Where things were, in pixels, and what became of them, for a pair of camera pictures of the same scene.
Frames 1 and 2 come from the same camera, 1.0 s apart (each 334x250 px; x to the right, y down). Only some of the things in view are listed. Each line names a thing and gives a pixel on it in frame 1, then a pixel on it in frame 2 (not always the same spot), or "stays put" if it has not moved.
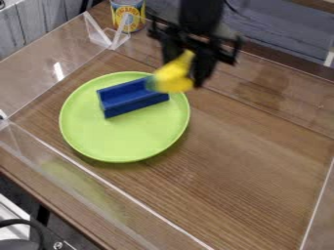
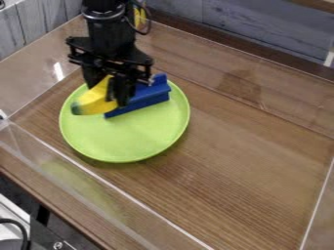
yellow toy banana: [171, 78] → [92, 102]
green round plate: [131, 137] stays put
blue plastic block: [130, 96] stays put
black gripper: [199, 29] → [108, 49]
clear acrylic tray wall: [103, 206] stays put
